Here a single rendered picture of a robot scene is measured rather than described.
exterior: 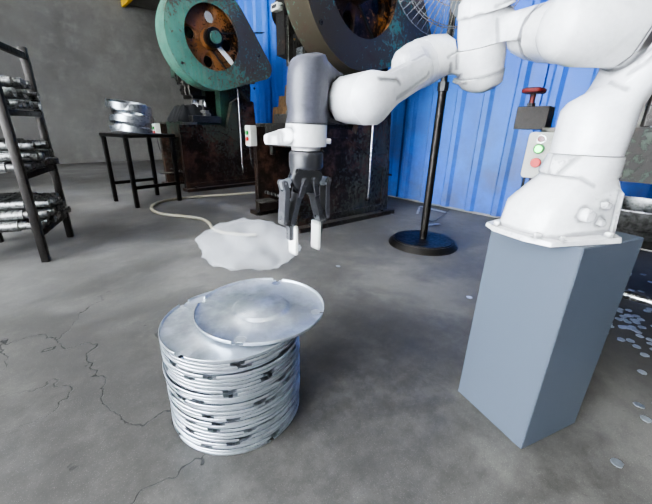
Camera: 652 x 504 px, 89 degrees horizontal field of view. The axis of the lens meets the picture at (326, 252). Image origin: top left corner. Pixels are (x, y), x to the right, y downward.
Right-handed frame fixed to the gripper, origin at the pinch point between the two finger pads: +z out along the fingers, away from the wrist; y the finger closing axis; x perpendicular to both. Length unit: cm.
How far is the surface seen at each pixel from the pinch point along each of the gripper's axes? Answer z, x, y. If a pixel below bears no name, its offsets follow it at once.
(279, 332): 14.0, -11.7, -14.7
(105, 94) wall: -63, 615, 57
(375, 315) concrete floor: 37, 6, 36
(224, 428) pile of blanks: 30.5, -12.0, -27.6
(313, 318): 13.9, -11.8, -6.1
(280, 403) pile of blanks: 29.1, -14.5, -16.4
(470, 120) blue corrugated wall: -35, 78, 214
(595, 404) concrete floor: 37, -56, 49
